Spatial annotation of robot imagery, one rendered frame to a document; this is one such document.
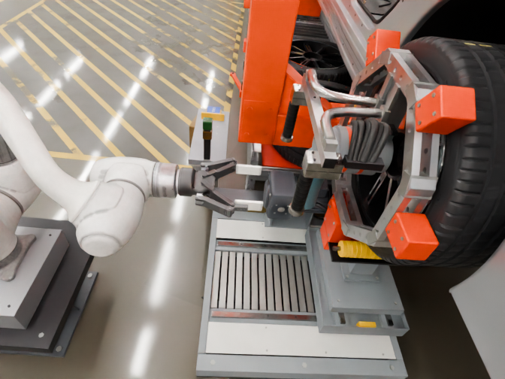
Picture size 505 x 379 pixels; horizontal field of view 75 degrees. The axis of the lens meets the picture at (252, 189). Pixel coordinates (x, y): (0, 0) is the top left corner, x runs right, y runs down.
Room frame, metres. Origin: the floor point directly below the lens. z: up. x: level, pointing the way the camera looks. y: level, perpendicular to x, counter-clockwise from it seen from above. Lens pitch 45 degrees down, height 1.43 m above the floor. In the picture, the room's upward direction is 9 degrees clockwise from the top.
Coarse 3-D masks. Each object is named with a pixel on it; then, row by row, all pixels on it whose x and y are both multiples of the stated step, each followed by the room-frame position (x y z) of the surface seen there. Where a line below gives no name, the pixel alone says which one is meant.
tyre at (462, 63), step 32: (448, 64) 0.79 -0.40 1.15; (480, 64) 0.78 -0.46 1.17; (480, 96) 0.68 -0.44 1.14; (480, 128) 0.62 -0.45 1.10; (448, 160) 0.62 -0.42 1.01; (480, 160) 0.58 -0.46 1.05; (448, 192) 0.56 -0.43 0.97; (480, 192) 0.55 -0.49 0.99; (448, 224) 0.52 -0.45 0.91; (480, 224) 0.52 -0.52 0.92; (384, 256) 0.60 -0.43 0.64; (448, 256) 0.52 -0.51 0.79; (480, 256) 0.53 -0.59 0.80
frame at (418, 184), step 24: (360, 72) 1.06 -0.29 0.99; (384, 72) 0.99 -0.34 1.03; (408, 72) 0.79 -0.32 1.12; (408, 96) 0.73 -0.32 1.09; (408, 120) 0.69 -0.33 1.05; (408, 144) 0.64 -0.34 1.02; (432, 144) 0.63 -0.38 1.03; (408, 168) 0.61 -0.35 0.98; (432, 168) 0.60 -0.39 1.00; (336, 192) 0.89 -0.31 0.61; (408, 192) 0.56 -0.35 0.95; (432, 192) 0.56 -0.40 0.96; (360, 216) 0.77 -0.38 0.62; (384, 216) 0.58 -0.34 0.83; (360, 240) 0.62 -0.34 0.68; (384, 240) 0.56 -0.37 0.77
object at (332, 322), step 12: (312, 228) 1.07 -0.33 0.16; (312, 240) 1.01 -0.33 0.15; (312, 252) 0.92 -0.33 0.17; (312, 264) 0.87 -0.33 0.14; (312, 276) 0.82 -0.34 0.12; (324, 288) 0.76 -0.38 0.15; (324, 300) 0.70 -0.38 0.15; (324, 312) 0.65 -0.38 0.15; (336, 312) 0.64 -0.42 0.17; (324, 324) 0.58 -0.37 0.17; (336, 324) 0.59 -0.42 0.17; (348, 324) 0.60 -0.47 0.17; (360, 324) 0.60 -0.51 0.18; (372, 324) 0.61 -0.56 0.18; (384, 324) 0.62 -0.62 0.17; (396, 324) 0.64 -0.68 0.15
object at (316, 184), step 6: (318, 180) 0.89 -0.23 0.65; (312, 186) 0.89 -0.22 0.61; (318, 186) 0.90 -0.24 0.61; (312, 192) 0.89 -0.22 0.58; (318, 192) 0.91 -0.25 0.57; (312, 198) 0.89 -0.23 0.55; (306, 204) 0.89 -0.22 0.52; (312, 204) 0.90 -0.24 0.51; (318, 204) 0.92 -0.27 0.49; (324, 210) 0.90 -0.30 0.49
